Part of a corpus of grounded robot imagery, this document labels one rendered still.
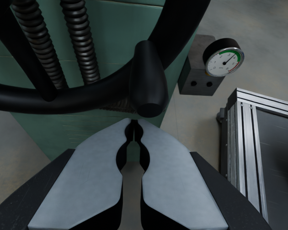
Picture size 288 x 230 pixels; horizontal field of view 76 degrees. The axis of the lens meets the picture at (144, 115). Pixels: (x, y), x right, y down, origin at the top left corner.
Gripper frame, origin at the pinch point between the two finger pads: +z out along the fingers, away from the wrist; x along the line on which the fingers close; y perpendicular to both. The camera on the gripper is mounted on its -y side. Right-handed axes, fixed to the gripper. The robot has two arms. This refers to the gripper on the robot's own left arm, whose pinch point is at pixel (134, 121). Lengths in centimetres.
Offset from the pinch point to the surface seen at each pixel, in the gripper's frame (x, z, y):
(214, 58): 12.9, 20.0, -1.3
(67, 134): -23, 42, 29
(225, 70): 15.9, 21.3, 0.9
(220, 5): 85, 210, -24
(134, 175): 1, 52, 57
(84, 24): -5.5, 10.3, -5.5
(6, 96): -12.9, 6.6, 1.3
